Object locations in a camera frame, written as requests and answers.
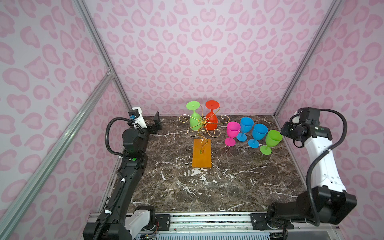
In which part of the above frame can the red wine glass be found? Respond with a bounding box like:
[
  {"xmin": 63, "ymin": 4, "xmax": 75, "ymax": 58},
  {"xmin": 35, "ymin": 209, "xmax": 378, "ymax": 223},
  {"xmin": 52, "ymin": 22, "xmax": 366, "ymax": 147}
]
[{"xmin": 205, "ymin": 100, "xmax": 220, "ymax": 131}]

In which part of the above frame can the aluminium frame post left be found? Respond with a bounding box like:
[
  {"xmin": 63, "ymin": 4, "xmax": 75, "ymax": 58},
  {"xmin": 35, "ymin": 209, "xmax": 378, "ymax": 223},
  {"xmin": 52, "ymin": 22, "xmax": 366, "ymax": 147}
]
[{"xmin": 73, "ymin": 0, "xmax": 132, "ymax": 110}]

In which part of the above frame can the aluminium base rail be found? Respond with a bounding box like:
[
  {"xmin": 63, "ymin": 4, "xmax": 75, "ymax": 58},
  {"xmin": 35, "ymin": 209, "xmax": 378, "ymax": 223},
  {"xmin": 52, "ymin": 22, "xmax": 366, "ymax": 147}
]
[{"xmin": 79, "ymin": 211, "xmax": 344, "ymax": 240}]

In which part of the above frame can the magenta wine glass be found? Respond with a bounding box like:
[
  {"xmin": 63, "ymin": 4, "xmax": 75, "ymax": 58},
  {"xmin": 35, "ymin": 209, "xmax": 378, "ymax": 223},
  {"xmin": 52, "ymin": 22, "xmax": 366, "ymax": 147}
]
[{"xmin": 225, "ymin": 122, "xmax": 241, "ymax": 147}]

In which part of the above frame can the aluminium frame post right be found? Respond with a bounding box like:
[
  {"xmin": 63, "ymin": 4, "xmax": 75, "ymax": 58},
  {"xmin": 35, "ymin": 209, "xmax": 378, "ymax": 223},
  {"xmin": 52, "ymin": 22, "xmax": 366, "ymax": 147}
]
[{"xmin": 274, "ymin": 0, "xmax": 345, "ymax": 118}]

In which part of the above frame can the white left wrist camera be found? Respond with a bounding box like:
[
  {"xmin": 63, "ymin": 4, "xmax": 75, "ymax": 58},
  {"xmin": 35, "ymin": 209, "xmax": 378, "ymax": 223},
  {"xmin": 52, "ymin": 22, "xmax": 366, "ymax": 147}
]
[{"xmin": 129, "ymin": 107, "xmax": 147, "ymax": 129}]

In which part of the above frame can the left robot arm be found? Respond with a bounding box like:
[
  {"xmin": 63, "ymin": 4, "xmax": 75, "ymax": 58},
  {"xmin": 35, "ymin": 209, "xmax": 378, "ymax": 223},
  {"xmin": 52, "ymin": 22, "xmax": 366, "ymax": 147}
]
[{"xmin": 83, "ymin": 108, "xmax": 162, "ymax": 240}]

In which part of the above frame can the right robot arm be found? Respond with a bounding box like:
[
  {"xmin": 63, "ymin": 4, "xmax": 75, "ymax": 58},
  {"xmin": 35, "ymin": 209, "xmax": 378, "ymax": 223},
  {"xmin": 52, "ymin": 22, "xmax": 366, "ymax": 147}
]
[{"xmin": 263, "ymin": 107, "xmax": 357, "ymax": 237}]

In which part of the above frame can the aluminium diagonal frame bar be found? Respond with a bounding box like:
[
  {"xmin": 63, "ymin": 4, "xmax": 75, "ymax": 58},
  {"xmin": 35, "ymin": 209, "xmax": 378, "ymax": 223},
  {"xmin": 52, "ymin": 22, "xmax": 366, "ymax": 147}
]
[{"xmin": 0, "ymin": 71, "xmax": 115, "ymax": 240}]

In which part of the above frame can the gold wire glass rack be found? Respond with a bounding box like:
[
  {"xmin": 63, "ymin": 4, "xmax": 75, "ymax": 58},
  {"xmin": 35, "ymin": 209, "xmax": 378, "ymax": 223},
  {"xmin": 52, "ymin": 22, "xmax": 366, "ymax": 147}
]
[{"xmin": 179, "ymin": 104, "xmax": 230, "ymax": 139}]

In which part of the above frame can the aluminium frame post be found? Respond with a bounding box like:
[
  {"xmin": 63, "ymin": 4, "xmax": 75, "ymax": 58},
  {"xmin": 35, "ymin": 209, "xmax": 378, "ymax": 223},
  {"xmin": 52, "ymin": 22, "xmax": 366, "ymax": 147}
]
[
  {"xmin": 274, "ymin": 0, "xmax": 345, "ymax": 118},
  {"xmin": 73, "ymin": 0, "xmax": 132, "ymax": 110}
]

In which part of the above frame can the blue front wine glass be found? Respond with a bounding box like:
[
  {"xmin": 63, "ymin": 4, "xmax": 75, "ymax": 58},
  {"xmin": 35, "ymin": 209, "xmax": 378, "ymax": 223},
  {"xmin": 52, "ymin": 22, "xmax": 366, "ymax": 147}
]
[{"xmin": 248, "ymin": 124, "xmax": 268, "ymax": 149}]

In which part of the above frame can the green wine glass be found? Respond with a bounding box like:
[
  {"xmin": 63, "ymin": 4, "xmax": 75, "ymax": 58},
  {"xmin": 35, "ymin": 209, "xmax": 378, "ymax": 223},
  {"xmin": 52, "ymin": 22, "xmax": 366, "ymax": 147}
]
[
  {"xmin": 260, "ymin": 130, "xmax": 283, "ymax": 155},
  {"xmin": 186, "ymin": 101, "xmax": 203, "ymax": 131}
]

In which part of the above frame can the blue wine glass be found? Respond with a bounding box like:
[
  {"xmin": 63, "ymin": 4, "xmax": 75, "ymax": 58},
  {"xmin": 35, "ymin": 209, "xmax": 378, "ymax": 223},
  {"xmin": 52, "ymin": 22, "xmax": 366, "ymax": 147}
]
[
  {"xmin": 237, "ymin": 117, "xmax": 254, "ymax": 142},
  {"xmin": 248, "ymin": 124, "xmax": 268, "ymax": 149}
]

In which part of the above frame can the orange wooden rack base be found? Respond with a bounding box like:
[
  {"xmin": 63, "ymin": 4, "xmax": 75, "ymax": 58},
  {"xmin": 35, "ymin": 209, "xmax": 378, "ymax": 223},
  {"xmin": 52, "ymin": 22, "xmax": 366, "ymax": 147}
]
[{"xmin": 192, "ymin": 139, "xmax": 212, "ymax": 169}]

